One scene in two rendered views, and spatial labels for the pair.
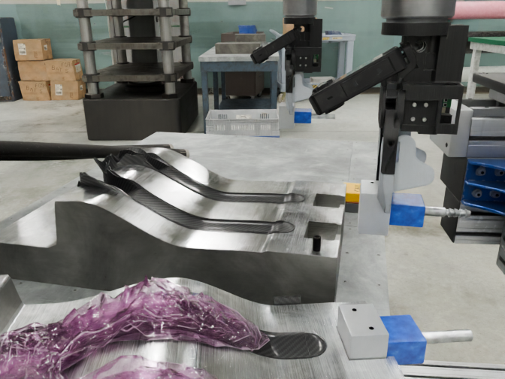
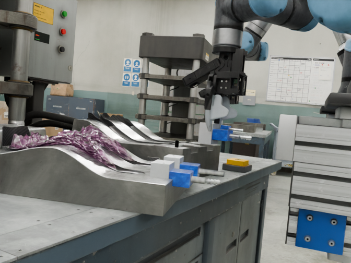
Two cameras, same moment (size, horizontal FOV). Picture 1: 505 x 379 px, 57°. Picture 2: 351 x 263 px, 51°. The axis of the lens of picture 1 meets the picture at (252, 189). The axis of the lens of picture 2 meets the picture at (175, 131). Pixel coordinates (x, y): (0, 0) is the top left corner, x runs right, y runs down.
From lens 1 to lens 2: 0.54 m
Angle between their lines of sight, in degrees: 23
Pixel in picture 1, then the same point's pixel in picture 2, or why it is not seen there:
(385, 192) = (207, 119)
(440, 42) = (232, 55)
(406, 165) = (217, 107)
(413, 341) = (191, 165)
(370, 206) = (203, 129)
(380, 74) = (209, 68)
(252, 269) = (147, 154)
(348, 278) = not seen: hidden behind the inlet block
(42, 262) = not seen: hidden behind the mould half
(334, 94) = (191, 76)
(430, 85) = (226, 71)
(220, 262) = (135, 150)
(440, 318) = not seen: outside the picture
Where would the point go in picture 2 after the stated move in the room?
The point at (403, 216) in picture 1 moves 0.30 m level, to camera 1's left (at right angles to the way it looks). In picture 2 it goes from (218, 134) to (108, 123)
